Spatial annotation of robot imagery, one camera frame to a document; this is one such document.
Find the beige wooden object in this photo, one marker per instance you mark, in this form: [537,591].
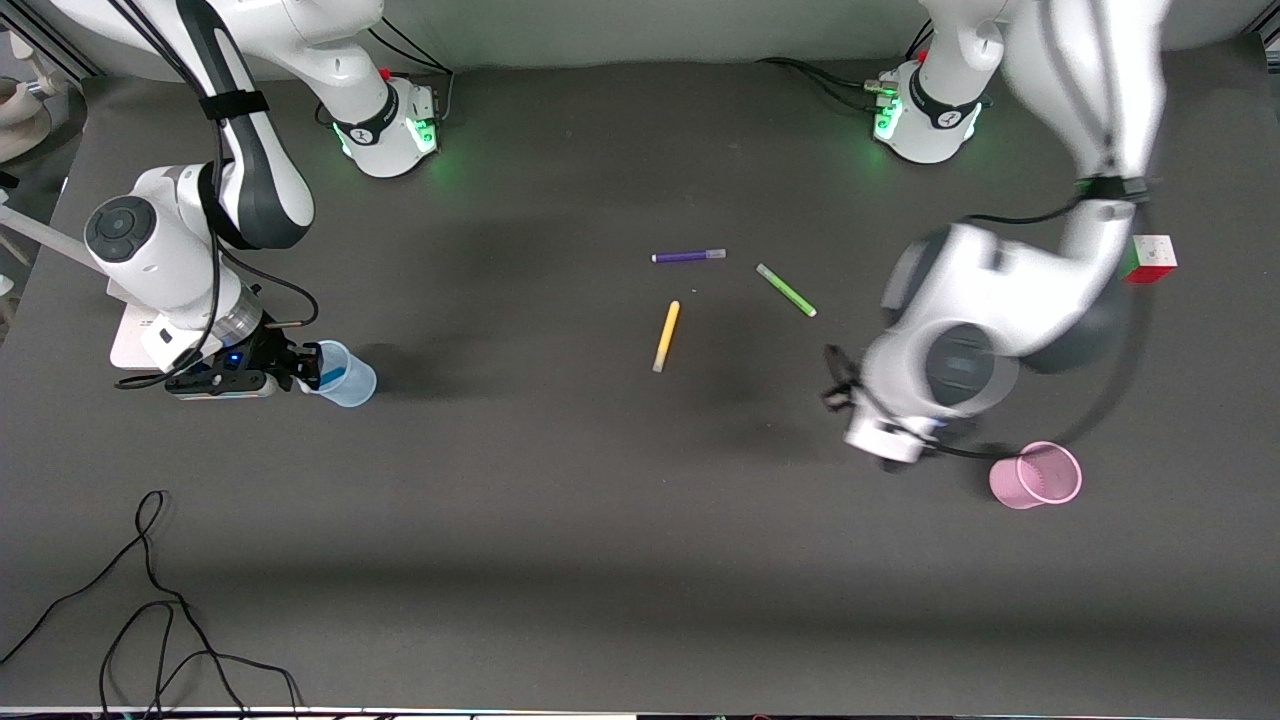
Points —
[20,105]

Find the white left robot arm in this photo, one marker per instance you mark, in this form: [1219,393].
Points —
[1000,290]

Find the green marker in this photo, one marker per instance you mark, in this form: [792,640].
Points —
[786,290]

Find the translucent blue cup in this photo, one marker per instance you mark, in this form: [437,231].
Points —
[350,382]

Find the yellow marker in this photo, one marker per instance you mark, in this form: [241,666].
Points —
[666,336]

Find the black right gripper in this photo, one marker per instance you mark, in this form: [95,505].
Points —
[272,352]

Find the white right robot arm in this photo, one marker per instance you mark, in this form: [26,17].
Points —
[160,260]

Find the pink cup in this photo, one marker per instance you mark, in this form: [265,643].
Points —
[1035,477]

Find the blue marker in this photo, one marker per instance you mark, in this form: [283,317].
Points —
[333,378]

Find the colourful puzzle cube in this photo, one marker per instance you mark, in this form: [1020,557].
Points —
[1152,262]

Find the purple marker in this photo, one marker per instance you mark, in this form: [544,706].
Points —
[688,256]

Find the white flat pad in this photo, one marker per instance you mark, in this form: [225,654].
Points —
[130,345]

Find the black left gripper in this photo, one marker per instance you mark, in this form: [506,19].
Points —
[843,385]

